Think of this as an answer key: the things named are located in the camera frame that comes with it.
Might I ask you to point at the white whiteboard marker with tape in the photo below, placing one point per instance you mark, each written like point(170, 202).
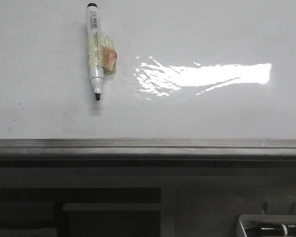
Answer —
point(102, 56)

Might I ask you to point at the white whiteboard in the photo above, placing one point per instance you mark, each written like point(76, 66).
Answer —
point(197, 69)

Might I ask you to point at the white marker tray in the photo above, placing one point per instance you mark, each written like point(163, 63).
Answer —
point(251, 220)

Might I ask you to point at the black marker in tray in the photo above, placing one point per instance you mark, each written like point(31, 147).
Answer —
point(272, 230)

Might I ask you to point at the aluminium whiteboard frame rail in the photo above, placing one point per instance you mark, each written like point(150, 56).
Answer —
point(147, 153)

